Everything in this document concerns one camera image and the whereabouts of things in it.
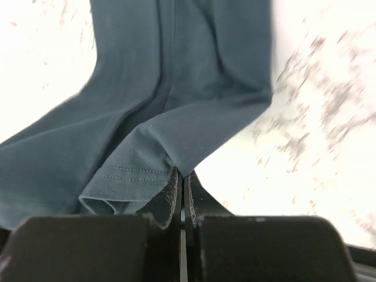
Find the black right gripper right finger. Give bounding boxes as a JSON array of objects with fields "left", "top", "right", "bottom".
[{"left": 184, "top": 174, "right": 357, "bottom": 281}]

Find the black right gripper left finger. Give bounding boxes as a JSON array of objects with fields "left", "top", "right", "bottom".
[{"left": 1, "top": 170, "right": 180, "bottom": 282}]

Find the blue-grey t-shirt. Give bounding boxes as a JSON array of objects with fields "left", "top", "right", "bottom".
[{"left": 1, "top": 1, "right": 272, "bottom": 230}]

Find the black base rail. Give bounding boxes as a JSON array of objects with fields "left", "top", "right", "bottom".
[{"left": 142, "top": 230, "right": 375, "bottom": 281}]

